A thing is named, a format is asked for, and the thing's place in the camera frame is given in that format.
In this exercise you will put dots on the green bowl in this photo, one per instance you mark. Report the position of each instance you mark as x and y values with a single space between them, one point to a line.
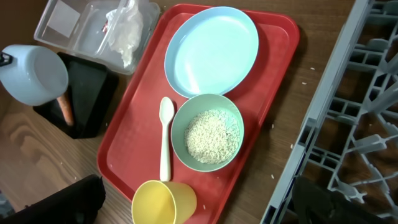
186 113

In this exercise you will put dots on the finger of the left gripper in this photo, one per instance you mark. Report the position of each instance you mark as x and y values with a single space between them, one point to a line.
5 59

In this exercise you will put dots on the yellow plastic cup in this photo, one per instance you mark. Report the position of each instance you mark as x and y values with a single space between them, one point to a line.
163 202

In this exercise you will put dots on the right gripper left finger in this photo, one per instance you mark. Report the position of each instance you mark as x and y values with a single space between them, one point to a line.
77 203

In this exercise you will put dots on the clear plastic bin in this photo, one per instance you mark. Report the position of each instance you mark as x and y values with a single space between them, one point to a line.
76 27

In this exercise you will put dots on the light blue plate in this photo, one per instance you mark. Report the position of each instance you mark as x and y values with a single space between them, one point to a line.
211 52

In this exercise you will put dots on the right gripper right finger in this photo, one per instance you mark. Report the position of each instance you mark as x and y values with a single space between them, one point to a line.
314 204

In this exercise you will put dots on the orange carrot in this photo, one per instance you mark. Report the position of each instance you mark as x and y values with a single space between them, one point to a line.
66 109

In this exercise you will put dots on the red serving tray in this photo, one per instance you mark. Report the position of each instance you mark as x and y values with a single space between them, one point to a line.
129 154

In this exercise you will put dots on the black tray bin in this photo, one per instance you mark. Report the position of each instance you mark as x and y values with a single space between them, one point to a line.
90 91

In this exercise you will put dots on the white rice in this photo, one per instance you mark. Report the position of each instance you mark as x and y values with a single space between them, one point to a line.
212 136

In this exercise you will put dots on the red snack wrapper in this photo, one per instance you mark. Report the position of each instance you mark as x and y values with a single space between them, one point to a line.
105 27

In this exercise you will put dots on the grey dishwasher rack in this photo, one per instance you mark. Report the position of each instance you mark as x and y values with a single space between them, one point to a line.
348 139

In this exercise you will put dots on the light blue bowl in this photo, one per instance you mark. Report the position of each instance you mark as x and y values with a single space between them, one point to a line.
36 75

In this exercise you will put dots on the white plastic spoon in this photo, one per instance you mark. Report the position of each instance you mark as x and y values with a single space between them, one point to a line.
166 114

